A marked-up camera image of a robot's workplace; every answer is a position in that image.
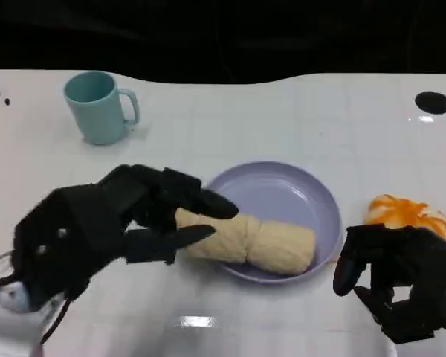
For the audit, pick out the beige towel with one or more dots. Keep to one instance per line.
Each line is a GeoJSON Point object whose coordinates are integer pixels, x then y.
{"type": "Point", "coordinates": [267, 241]}

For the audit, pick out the lilac plate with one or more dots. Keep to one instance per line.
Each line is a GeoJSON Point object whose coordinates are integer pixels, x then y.
{"type": "Point", "coordinates": [282, 189]}

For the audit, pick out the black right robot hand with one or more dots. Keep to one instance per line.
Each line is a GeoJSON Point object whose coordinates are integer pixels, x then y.
{"type": "Point", "coordinates": [423, 271]}

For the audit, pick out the pale green mug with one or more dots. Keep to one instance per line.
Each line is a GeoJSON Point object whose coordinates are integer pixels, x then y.
{"type": "Point", "coordinates": [96, 115]}

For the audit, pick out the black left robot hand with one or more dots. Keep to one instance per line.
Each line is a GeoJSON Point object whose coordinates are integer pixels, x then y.
{"type": "Point", "coordinates": [178, 193]}

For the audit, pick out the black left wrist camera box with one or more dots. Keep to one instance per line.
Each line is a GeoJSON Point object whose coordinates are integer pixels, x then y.
{"type": "Point", "coordinates": [70, 238]}

